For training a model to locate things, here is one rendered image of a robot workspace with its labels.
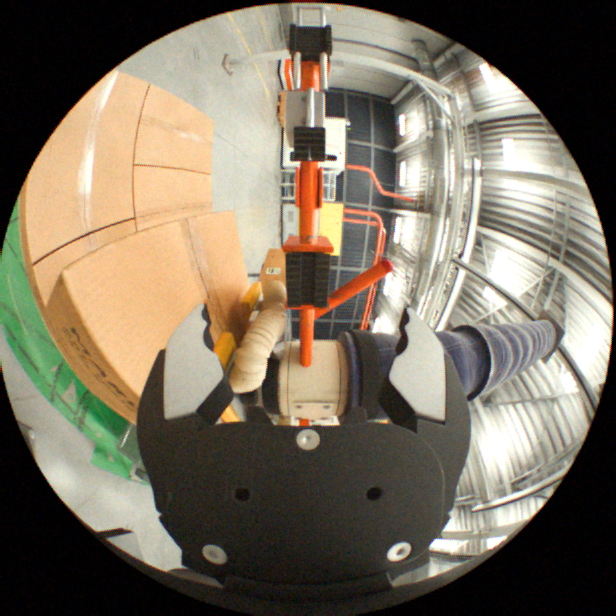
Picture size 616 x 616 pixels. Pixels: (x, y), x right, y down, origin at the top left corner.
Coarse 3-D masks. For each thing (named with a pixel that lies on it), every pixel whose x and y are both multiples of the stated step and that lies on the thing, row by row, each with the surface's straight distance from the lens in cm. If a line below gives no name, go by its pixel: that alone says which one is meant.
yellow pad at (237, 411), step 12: (228, 336) 27; (216, 348) 26; (228, 348) 26; (228, 360) 27; (228, 372) 26; (240, 396) 31; (252, 396) 30; (228, 408) 28; (240, 408) 31; (228, 420) 30; (240, 420) 33
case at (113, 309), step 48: (144, 240) 23; (192, 240) 30; (96, 288) 19; (144, 288) 22; (192, 288) 29; (240, 288) 45; (96, 336) 19; (144, 336) 22; (240, 336) 43; (96, 384) 51; (144, 384) 22
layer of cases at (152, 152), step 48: (96, 96) 81; (144, 96) 93; (48, 144) 68; (96, 144) 72; (144, 144) 83; (192, 144) 109; (48, 192) 63; (96, 192) 67; (144, 192) 78; (192, 192) 102; (48, 240) 60; (96, 240) 64; (48, 288) 58
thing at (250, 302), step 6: (258, 282) 43; (252, 288) 40; (258, 288) 41; (246, 294) 38; (252, 294) 37; (258, 294) 41; (246, 300) 35; (252, 300) 37; (258, 300) 40; (246, 306) 35; (252, 306) 37; (258, 306) 39; (246, 312) 36; (246, 318) 37; (246, 324) 38; (246, 330) 39
